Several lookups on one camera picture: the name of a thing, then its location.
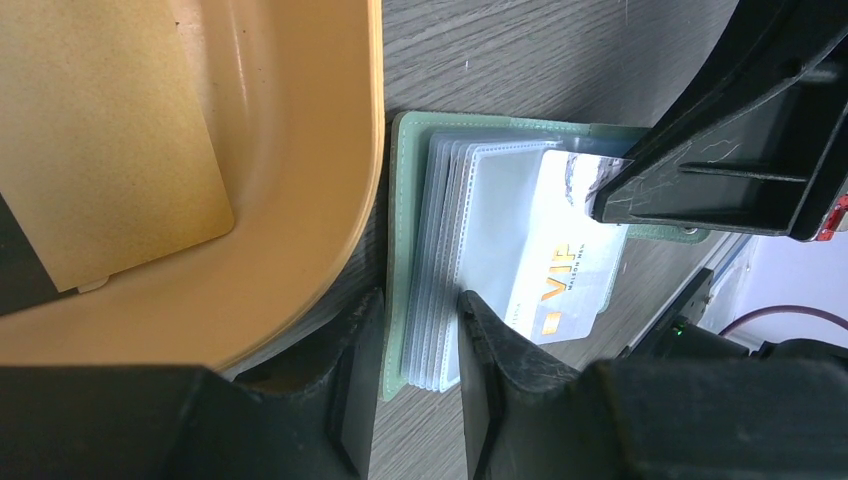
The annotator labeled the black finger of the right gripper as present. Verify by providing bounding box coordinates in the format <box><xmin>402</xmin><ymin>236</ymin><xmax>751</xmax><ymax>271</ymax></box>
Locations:
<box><xmin>627</xmin><ymin>1</ymin><xmax>847</xmax><ymax>159</ymax></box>
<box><xmin>591</xmin><ymin>62</ymin><xmax>847</xmax><ymax>241</ymax></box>

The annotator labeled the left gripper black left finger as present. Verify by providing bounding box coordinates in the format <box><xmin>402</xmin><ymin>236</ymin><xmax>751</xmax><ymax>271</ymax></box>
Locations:
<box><xmin>1</xmin><ymin>288</ymin><xmax>385</xmax><ymax>479</ymax></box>

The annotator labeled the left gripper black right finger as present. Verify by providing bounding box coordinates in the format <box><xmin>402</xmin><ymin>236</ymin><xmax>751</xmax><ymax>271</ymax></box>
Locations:
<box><xmin>458</xmin><ymin>291</ymin><xmax>847</xmax><ymax>479</ymax></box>

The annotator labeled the white VIP card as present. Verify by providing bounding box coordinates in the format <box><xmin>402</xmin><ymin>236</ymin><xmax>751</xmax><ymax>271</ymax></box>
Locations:
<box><xmin>503</xmin><ymin>149</ymin><xmax>628</xmax><ymax>345</ymax></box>

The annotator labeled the light green card holder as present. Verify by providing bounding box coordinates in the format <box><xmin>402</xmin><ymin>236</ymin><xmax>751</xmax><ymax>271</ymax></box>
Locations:
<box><xmin>381</xmin><ymin>110</ymin><xmax>711</xmax><ymax>403</ymax></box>

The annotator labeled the yellow oval tray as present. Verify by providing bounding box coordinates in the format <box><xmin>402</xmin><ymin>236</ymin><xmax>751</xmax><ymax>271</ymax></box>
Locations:
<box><xmin>1</xmin><ymin>1</ymin><xmax>384</xmax><ymax>370</ymax></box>

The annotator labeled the gold card with stripe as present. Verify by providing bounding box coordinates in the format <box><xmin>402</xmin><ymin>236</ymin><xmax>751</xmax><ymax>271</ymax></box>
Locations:
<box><xmin>1</xmin><ymin>1</ymin><xmax>234</xmax><ymax>291</ymax></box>

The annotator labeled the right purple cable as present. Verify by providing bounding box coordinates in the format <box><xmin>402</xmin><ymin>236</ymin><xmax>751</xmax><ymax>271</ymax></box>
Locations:
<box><xmin>718</xmin><ymin>304</ymin><xmax>848</xmax><ymax>339</ymax></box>

